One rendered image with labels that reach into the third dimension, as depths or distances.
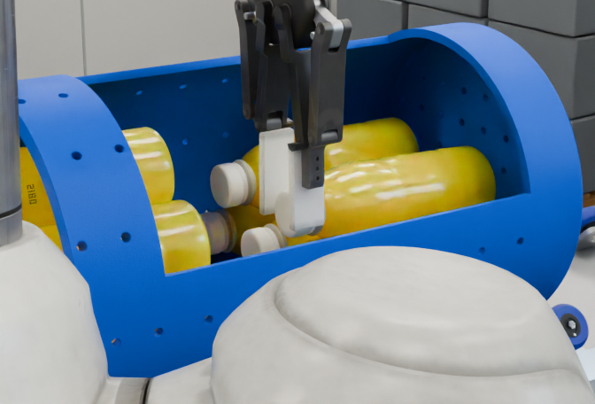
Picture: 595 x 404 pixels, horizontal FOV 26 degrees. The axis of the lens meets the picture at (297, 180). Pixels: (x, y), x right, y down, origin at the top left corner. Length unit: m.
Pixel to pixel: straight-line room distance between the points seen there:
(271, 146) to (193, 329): 0.19
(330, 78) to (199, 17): 4.11
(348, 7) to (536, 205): 3.81
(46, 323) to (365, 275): 0.11
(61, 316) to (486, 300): 0.15
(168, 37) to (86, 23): 0.36
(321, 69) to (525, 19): 3.26
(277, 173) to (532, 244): 0.23
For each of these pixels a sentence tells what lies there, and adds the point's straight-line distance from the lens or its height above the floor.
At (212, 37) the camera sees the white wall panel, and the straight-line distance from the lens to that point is 5.12.
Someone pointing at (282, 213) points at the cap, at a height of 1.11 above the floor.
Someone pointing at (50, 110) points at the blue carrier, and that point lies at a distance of 0.94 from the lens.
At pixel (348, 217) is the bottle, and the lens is 1.05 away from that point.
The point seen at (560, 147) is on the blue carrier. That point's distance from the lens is 1.12.
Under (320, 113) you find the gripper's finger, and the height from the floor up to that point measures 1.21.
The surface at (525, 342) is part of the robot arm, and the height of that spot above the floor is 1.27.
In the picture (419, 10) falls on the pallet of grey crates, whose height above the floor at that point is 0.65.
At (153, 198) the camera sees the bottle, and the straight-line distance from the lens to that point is 1.01.
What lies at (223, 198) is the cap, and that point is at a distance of 1.13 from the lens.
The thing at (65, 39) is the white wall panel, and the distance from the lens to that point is 4.79.
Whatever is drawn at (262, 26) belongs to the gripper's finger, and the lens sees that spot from 1.01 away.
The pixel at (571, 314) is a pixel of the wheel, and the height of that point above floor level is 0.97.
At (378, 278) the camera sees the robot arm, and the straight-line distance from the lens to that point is 0.47.
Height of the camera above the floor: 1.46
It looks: 18 degrees down
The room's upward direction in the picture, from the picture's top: straight up
